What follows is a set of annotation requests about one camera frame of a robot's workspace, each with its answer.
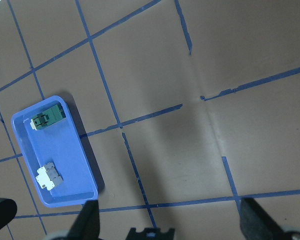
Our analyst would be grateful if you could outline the black left gripper seen below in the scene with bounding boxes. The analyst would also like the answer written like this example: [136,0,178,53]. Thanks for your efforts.
[126,227,175,240]

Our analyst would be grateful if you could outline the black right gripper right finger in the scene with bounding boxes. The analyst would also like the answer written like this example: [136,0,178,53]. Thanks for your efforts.
[240,197,297,240]

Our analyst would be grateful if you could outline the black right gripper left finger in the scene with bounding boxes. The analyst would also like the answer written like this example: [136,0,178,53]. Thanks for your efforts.
[66,200,100,240]

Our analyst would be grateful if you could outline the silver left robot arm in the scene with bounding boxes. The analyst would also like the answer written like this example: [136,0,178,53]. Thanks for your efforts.
[0,198,175,240]

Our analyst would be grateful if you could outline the white grey circuit breaker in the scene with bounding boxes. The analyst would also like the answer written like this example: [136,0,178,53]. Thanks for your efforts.
[35,162,63,191]

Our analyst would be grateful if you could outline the blue plastic tray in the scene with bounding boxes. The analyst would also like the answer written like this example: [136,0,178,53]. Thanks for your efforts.
[10,95,98,208]

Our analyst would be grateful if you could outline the green terminal block component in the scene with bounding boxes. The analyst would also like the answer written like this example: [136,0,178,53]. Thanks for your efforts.
[30,103,66,131]

